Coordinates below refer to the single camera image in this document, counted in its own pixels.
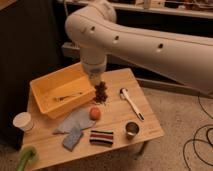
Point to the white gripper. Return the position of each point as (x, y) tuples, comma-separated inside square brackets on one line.
[(94, 70)]

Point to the dark grape bunch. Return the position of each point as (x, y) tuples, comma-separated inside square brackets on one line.
[(100, 92)]

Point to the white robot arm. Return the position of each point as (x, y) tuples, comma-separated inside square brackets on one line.
[(95, 25)]

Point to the small metal cup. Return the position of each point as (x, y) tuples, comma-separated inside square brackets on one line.
[(131, 130)]

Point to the white paper cup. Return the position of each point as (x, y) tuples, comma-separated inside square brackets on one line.
[(23, 121)]

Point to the yellow plastic bin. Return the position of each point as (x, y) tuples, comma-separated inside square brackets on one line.
[(66, 81)]

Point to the twig inside yellow bin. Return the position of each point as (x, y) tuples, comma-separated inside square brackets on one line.
[(57, 99)]

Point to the orange round fruit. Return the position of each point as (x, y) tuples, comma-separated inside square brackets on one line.
[(95, 113)]

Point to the light blue cloth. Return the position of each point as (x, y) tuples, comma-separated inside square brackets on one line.
[(78, 118)]

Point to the wooden table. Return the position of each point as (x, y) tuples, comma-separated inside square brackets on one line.
[(116, 113)]

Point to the thin metal pole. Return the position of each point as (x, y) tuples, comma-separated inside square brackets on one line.
[(65, 8)]

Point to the blue sponge block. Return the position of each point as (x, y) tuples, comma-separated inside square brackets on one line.
[(72, 139)]

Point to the striped folded cloth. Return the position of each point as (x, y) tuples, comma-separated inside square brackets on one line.
[(101, 137)]

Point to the upper white shelf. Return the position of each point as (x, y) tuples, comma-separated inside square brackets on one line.
[(153, 6)]

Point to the green curved object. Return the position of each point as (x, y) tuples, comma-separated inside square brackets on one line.
[(27, 156)]

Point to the white handled spoon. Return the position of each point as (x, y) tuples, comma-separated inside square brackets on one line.
[(124, 95)]

